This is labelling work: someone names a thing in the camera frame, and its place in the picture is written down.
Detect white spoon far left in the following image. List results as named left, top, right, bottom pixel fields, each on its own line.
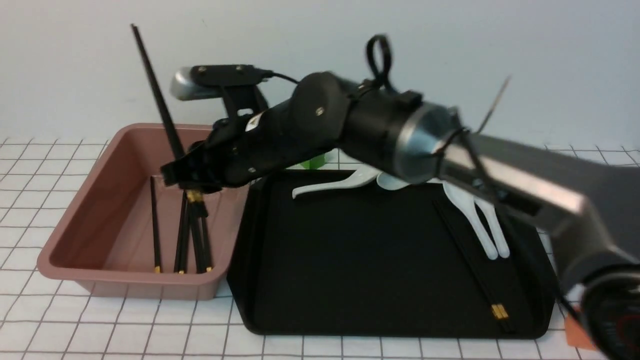
left=291, top=165, right=382, bottom=199

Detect green cube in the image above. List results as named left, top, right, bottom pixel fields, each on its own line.
left=300, top=153, right=326, bottom=170

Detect orange cube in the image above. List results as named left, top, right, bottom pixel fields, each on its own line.
left=564, top=314, right=598, bottom=351

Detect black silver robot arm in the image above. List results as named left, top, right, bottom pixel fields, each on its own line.
left=161, top=71, right=639, bottom=360

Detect black chopstick pair tray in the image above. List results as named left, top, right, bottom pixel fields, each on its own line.
left=432, top=200, right=515, bottom=334
left=130, top=23, right=208, bottom=218

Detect white spoon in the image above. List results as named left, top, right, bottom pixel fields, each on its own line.
left=442, top=182, right=499, bottom=260
left=291, top=165, right=382, bottom=199
left=375, top=172, right=409, bottom=191
left=474, top=197, right=511, bottom=259

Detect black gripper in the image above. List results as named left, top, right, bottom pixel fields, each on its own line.
left=160, top=97, right=311, bottom=195

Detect white spoon middle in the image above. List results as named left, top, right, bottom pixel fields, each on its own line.
left=375, top=172, right=409, bottom=191

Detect black chopstick leftmost in bin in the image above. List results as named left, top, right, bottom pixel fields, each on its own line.
left=149, top=176, right=163, bottom=274

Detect pink plastic bin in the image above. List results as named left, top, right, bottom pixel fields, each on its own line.
left=37, top=123, right=249, bottom=301

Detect black chopstick in bin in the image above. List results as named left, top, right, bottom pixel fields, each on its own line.
left=149, top=176, right=163, bottom=274
left=199, top=216, right=213, bottom=272
left=187, top=202, right=206, bottom=274
left=173, top=192, right=190, bottom=274

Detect black plastic tray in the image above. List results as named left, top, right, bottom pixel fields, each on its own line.
left=227, top=170, right=555, bottom=339

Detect black cable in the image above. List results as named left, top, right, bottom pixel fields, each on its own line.
left=270, top=34, right=396, bottom=93

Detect black chopstick rightmost in bin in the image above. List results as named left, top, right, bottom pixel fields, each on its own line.
left=199, top=216, right=213, bottom=272

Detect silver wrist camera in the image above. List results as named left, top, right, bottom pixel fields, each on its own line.
left=169, top=64, right=274, bottom=119

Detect white spoon far right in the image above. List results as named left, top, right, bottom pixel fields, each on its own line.
left=474, top=197, right=511, bottom=259

